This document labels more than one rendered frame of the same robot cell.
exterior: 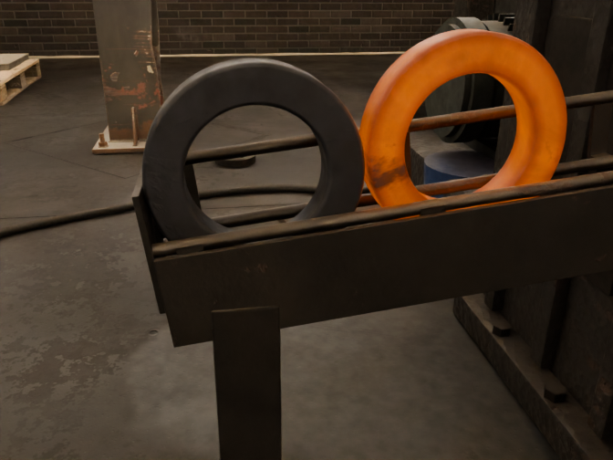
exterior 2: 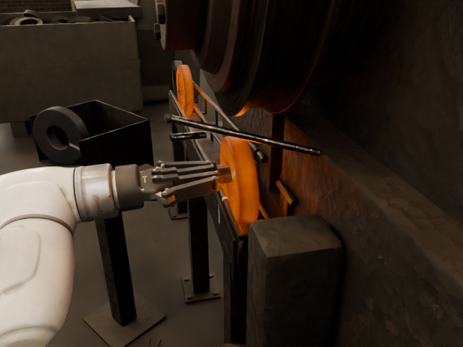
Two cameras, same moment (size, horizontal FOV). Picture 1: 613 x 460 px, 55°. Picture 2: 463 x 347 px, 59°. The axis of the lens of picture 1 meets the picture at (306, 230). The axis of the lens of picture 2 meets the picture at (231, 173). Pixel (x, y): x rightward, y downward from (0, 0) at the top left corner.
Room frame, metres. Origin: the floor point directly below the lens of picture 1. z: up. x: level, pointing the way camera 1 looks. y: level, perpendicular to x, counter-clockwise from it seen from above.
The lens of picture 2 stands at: (0.60, -1.66, 1.08)
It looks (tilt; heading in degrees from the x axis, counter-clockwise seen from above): 27 degrees down; 86
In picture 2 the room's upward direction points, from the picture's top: straight up
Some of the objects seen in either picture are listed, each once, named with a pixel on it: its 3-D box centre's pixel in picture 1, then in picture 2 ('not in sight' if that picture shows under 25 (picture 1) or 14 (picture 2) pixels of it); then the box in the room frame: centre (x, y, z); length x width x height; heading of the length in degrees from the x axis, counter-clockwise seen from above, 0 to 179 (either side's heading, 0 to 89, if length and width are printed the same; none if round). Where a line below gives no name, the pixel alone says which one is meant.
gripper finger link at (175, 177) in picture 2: not in sight; (187, 182); (0.56, -1.06, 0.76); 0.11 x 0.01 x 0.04; 8
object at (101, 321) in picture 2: not in sight; (107, 229); (0.29, -0.60, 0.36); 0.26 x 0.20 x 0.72; 134
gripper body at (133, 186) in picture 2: not in sight; (145, 185); (0.50, -1.05, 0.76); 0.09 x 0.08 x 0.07; 9
